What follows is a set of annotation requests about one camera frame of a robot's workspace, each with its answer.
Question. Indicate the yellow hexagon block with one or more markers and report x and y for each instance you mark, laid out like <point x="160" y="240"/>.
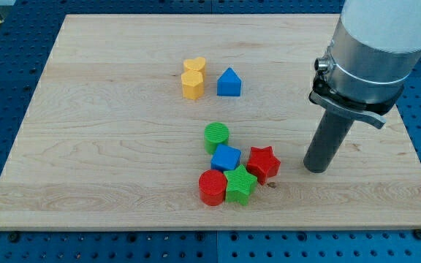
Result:
<point x="192" y="84"/>

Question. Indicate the red cylinder block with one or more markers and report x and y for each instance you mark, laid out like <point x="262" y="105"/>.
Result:
<point x="212" y="187"/>

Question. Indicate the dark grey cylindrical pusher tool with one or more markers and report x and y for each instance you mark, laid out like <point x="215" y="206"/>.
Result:
<point x="330" y="134"/>

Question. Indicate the wooden board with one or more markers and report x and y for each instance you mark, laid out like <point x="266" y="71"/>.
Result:
<point x="109" y="143"/>

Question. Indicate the green star block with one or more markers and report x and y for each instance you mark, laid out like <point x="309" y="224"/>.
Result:
<point x="240" y="185"/>

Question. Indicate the blue cube block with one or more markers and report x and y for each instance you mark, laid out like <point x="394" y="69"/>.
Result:
<point x="225" y="158"/>

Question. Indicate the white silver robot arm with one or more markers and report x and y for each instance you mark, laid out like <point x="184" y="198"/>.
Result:
<point x="375" y="46"/>

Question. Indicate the blue triangle block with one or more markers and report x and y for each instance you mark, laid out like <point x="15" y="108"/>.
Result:
<point x="229" y="84"/>

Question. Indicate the yellow heart block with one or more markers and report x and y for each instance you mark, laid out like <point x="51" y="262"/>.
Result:
<point x="197" y="64"/>

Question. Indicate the green cylinder block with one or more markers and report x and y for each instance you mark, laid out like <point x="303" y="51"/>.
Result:
<point x="215" y="133"/>

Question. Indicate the red star block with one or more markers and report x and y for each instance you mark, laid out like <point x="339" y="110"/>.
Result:
<point x="263" y="163"/>

